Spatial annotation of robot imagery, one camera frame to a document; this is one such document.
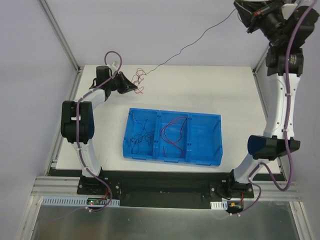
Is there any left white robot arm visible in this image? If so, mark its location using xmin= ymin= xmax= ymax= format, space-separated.
xmin=60 ymin=64 xmax=138 ymax=195

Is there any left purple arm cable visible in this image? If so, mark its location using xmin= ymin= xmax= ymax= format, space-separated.
xmin=74 ymin=51 xmax=123 ymax=213

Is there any aluminium rail frame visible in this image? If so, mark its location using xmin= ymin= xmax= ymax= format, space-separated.
xmin=18 ymin=65 xmax=316 ymax=240

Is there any white cable duct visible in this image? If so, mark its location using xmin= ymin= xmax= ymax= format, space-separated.
xmin=42 ymin=196 xmax=120 ymax=208
xmin=210 ymin=201 xmax=228 ymax=211

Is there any left white cable duct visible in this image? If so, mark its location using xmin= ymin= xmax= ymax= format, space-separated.
xmin=42 ymin=196 xmax=120 ymax=208

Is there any right white cable duct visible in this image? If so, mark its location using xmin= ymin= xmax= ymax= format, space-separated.
xmin=210 ymin=201 xmax=228 ymax=211

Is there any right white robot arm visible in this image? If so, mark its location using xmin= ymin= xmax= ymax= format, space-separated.
xmin=224 ymin=0 xmax=320 ymax=198

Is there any black wire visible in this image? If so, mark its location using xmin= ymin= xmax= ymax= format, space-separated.
xmin=128 ymin=111 xmax=150 ymax=133
xmin=143 ymin=6 xmax=238 ymax=76
xmin=128 ymin=132 xmax=157 ymax=157

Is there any red wire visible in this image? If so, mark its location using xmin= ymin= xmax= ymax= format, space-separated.
xmin=160 ymin=116 xmax=189 ymax=160

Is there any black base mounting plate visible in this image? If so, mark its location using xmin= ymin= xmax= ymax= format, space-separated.
xmin=77 ymin=170 xmax=254 ymax=209

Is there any blue three-compartment bin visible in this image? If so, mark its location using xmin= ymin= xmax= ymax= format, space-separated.
xmin=122 ymin=108 xmax=223 ymax=167

